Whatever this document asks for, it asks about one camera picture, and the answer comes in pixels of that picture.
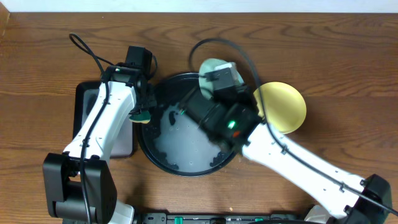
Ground rectangular black tray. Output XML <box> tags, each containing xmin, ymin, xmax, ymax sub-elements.
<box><xmin>73</xmin><ymin>82</ymin><xmax>136</xmax><ymax>159</ymax></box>

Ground green yellow sponge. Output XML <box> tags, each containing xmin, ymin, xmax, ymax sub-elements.
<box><xmin>129</xmin><ymin>111</ymin><xmax>151</xmax><ymax>124</ymax></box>

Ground mint plate top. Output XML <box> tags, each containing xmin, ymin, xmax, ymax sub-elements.
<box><xmin>198</xmin><ymin>58</ymin><xmax>244</xmax><ymax>100</ymax></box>

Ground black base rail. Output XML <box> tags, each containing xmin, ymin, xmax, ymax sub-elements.
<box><xmin>132</xmin><ymin>213</ymin><xmax>307</xmax><ymax>224</ymax></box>

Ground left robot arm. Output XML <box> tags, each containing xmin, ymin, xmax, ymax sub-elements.
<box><xmin>43</xmin><ymin>63</ymin><xmax>155</xmax><ymax>223</ymax></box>

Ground yellow plate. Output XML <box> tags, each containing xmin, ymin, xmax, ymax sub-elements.
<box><xmin>253</xmin><ymin>82</ymin><xmax>307</xmax><ymax>134</ymax></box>

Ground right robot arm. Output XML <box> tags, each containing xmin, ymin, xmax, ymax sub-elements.
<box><xmin>179</xmin><ymin>88</ymin><xmax>397</xmax><ymax>223</ymax></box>

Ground round black tray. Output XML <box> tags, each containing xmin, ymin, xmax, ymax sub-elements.
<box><xmin>135</xmin><ymin>73</ymin><xmax>236</xmax><ymax>177</ymax></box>

